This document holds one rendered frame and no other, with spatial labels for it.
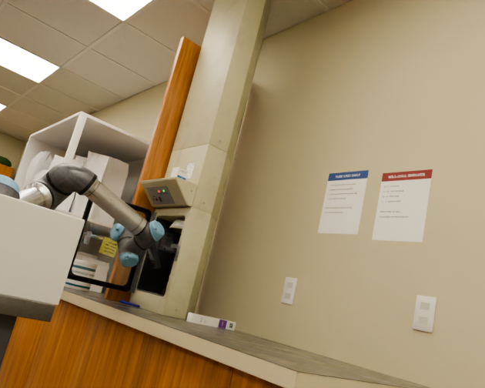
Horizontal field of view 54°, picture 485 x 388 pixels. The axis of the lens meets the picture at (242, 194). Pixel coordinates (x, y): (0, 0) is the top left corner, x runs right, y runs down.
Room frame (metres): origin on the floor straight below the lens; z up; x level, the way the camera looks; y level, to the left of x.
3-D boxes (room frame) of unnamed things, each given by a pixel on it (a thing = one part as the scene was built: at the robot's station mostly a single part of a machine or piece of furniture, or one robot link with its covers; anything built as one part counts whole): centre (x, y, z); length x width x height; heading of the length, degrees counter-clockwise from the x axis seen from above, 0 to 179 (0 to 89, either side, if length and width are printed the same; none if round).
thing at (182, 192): (2.11, 0.34, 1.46); 0.32 x 0.11 x 0.10; 38
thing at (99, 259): (2.19, 0.54, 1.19); 0.30 x 0.01 x 0.40; 118
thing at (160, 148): (2.42, 0.31, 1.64); 0.49 x 0.03 x 1.40; 128
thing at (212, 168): (2.23, 0.20, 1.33); 0.32 x 0.25 x 0.77; 38
